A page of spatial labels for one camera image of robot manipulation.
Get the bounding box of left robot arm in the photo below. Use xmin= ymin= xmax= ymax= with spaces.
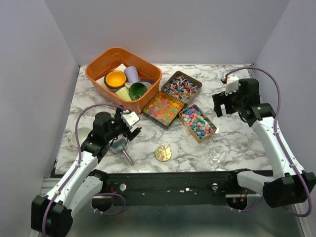
xmin=31 ymin=107 xmax=140 ymax=237

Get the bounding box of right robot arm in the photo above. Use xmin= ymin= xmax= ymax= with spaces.
xmin=212 ymin=76 xmax=316 ymax=208

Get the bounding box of green bowl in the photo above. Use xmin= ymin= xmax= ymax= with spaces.
xmin=129 ymin=82 xmax=148 ymax=100

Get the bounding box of gold tin of pastel candies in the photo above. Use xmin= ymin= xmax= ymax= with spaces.
xmin=179 ymin=104 xmax=217 ymax=143

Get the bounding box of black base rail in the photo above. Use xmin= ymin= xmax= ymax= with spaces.
xmin=83 ymin=169 xmax=275 ymax=207

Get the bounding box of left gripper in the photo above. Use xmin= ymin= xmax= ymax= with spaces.
xmin=106 ymin=105 xmax=142 ymax=142

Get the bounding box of tin of lollipops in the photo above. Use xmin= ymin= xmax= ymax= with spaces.
xmin=161 ymin=71 xmax=202 ymax=106

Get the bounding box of gold jar lid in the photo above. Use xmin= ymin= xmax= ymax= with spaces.
xmin=155 ymin=145 xmax=172 ymax=162

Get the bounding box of orange-lined dark bowl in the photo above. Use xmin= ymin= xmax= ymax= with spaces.
xmin=104 ymin=70 xmax=127 ymax=89

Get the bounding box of steel scoop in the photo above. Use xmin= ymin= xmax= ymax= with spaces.
xmin=110 ymin=136 xmax=134 ymax=165

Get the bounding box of floral patterned cup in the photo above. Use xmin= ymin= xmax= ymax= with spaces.
xmin=140 ymin=79 xmax=153 ymax=90

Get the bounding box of lavender cup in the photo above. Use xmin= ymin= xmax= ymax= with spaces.
xmin=124 ymin=66 xmax=139 ymax=84

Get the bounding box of pale yellow cup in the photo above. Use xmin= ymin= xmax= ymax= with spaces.
xmin=116 ymin=86 xmax=132 ymax=101

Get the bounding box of gold tin of translucent candies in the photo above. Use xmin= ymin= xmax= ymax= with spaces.
xmin=143 ymin=91 xmax=184 ymax=130

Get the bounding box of clear glass jar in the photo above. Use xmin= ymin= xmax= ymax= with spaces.
xmin=206 ymin=147 xmax=226 ymax=168

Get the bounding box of orange plastic bin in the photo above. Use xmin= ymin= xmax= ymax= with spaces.
xmin=85 ymin=47 xmax=162 ymax=114

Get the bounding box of white teacup red handle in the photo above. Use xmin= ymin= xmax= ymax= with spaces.
xmin=71 ymin=127 xmax=91 ymax=148

